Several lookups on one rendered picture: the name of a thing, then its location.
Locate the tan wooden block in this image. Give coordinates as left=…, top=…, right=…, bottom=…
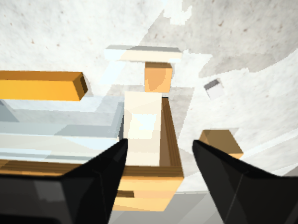
left=145, top=61, right=173, bottom=93

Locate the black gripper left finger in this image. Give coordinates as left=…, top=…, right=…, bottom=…
left=0, top=138, right=128, bottom=224

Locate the orange bar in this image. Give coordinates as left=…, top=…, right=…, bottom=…
left=0, top=70, right=88, bottom=101

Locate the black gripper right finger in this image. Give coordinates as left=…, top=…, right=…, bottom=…
left=192, top=140, right=298, bottom=224

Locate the brown cardboard box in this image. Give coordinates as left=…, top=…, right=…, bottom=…
left=198, top=130, right=244, bottom=159

